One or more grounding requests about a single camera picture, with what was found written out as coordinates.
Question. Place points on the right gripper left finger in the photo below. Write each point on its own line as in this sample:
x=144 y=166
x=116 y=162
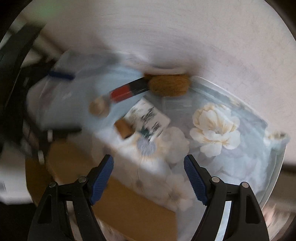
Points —
x=51 y=220

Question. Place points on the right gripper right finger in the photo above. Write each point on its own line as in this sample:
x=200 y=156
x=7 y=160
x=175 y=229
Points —
x=234 y=204

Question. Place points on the red black lipstick tube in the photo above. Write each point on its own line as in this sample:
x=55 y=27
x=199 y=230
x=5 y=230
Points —
x=129 y=90

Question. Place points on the cardboard box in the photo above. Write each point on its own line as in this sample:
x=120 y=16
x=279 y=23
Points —
x=136 y=217

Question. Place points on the small brown block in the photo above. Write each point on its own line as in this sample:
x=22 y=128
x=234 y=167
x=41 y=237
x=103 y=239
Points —
x=124 y=128

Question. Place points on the round beige cap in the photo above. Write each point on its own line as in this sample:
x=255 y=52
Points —
x=99 y=107

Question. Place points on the floral light blue tablecloth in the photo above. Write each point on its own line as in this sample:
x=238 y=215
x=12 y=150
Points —
x=230 y=141

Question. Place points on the white printed packet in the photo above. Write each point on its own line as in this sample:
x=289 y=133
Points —
x=146 y=119

